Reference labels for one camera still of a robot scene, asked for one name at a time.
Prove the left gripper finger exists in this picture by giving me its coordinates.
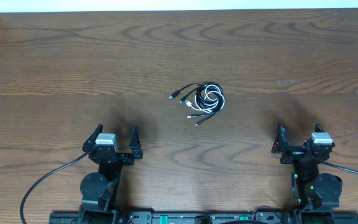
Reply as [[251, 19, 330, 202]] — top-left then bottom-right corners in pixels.
[[129, 125, 143, 159], [82, 124, 103, 153]]

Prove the white USB cable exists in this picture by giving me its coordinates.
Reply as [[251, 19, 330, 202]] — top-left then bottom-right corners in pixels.
[[185, 83, 226, 113]]

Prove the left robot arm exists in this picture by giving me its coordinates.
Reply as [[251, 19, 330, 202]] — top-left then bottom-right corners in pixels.
[[76, 124, 143, 224]]

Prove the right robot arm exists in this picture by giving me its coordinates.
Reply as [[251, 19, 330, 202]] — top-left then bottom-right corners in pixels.
[[271, 123, 342, 224]]

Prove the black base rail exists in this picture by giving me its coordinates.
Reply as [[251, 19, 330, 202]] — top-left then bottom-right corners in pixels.
[[48, 210, 358, 224]]

